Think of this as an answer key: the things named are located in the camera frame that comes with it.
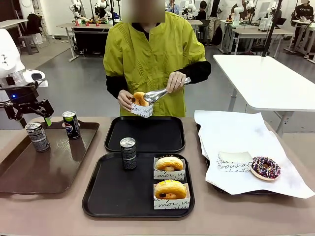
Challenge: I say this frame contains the black backpack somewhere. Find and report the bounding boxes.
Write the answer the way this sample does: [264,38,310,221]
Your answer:
[26,12,43,35]

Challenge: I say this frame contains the chocolate sprinkled donut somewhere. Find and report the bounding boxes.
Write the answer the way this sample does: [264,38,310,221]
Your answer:
[251,156,282,181]

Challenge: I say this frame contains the glazed donut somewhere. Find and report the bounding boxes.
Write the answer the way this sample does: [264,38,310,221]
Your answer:
[155,156,185,172]
[153,156,187,180]
[153,181,190,210]
[154,179,187,200]
[130,91,150,107]

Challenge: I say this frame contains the black plastic serving tray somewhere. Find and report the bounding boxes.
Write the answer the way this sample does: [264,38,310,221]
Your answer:
[82,152,195,219]
[104,116,186,153]

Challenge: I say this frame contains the grey stool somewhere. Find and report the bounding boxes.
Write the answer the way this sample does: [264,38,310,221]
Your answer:
[18,34,40,55]

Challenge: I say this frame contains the person in yellow-green jacket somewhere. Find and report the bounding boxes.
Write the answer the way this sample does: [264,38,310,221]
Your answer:
[103,11,207,118]

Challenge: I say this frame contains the black bag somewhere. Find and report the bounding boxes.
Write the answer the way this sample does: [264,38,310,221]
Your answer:
[212,24,223,46]

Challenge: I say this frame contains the grey table with black cabinet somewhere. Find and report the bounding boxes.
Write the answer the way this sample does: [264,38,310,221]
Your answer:
[56,22,114,62]

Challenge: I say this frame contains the person's right forearm black sleeve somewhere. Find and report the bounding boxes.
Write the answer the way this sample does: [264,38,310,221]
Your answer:
[106,75,128,99]

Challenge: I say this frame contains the black and white background robot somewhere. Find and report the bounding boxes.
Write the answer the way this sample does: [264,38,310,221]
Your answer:
[94,0,110,19]

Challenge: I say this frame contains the printed white paper box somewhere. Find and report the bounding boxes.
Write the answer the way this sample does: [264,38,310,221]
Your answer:
[129,102,154,118]

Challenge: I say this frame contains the metal serving tongs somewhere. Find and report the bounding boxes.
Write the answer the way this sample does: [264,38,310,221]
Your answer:
[143,77,192,103]

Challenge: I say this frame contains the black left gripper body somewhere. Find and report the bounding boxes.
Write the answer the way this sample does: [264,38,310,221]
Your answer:
[4,83,40,109]

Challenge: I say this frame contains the person's left forearm black sleeve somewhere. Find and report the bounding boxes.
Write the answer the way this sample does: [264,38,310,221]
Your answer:
[178,60,212,83]

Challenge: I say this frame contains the long grey table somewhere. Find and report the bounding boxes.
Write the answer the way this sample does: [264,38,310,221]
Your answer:
[231,28,295,55]

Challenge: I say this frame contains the person in beige trousers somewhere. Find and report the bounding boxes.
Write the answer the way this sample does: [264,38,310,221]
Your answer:
[206,0,222,46]

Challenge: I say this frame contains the black stand pole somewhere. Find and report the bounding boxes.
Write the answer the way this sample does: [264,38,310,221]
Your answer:
[261,0,284,58]

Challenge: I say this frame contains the person in blue shirt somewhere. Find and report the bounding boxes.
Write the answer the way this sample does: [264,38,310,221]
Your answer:
[165,0,180,14]

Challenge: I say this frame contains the seated person in black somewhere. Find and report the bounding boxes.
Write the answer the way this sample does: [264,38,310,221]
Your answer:
[195,0,210,22]

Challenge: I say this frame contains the person's right hand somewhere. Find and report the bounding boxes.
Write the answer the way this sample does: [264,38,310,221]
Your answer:
[117,89,135,113]

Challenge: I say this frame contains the white paper donut box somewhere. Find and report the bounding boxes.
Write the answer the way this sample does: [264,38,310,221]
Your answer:
[217,151,253,173]

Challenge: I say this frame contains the grey desk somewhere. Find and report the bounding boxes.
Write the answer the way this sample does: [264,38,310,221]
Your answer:
[0,18,29,54]

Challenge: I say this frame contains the brown plastic tray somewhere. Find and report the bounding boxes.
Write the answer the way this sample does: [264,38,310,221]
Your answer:
[0,120,100,195]

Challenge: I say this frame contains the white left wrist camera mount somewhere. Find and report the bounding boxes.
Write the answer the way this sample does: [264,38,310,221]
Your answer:
[24,69,49,88]

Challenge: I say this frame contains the person's left hand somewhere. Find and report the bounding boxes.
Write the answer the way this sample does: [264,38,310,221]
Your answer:
[166,71,187,93]

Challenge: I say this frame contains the person in black printed sweatshirt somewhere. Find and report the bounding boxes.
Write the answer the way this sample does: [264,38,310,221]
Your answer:
[291,0,315,44]

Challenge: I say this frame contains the black tray under paper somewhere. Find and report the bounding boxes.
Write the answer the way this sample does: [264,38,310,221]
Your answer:
[196,122,279,196]

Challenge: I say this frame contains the black Pepsi can round logo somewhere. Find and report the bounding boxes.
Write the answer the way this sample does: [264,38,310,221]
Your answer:
[62,110,81,140]

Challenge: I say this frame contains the white table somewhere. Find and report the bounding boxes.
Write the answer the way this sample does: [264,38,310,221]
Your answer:
[213,54,315,138]

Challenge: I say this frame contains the white paper sheet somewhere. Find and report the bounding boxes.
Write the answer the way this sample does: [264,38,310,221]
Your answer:
[194,110,315,199]

